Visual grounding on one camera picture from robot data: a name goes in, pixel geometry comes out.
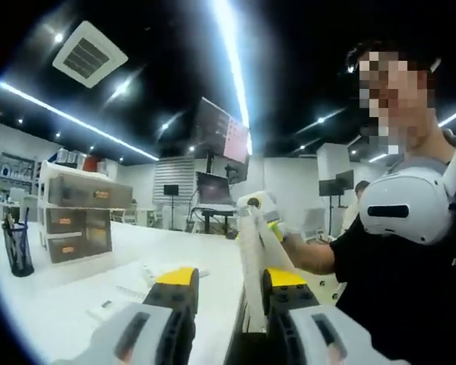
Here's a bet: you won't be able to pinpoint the white spiral sticky note pad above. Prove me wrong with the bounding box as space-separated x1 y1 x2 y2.
237 207 296 332

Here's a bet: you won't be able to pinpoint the white desk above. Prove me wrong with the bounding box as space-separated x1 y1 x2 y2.
0 218 274 364

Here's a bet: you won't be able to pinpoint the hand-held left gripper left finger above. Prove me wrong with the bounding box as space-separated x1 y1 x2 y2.
56 267 201 365

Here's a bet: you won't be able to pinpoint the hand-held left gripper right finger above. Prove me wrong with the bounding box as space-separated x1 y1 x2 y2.
261 268 400 365

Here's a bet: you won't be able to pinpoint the white chest-worn device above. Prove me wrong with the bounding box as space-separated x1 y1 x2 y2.
359 144 456 247

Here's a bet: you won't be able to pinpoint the long ceiling light strip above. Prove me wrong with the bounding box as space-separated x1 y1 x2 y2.
211 0 254 153

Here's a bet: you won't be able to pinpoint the open laptop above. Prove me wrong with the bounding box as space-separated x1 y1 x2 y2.
195 171 236 208

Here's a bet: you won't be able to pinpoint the black monitors on stand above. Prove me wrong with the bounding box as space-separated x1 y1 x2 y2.
318 170 355 208

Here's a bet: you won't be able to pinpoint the person in black shirt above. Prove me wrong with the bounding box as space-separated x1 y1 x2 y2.
332 144 456 365

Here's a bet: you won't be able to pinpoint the white plastic drawer cabinet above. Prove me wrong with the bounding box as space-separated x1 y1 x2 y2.
36 160 134 267

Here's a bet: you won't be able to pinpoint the black television on stand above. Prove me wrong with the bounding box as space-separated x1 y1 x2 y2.
163 184 180 230

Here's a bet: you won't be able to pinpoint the black standing desk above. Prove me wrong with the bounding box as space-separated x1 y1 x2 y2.
189 205 241 235

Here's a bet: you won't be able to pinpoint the curved ceiling light strip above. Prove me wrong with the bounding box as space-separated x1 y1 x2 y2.
0 79 160 160

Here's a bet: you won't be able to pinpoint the ceiling air conditioner vent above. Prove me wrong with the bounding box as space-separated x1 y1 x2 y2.
52 19 129 89

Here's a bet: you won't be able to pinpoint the black mesh pen holder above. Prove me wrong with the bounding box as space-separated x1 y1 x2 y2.
2 222 35 278

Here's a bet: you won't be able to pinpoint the hanging display screen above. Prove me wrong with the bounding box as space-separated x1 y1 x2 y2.
195 97 252 164

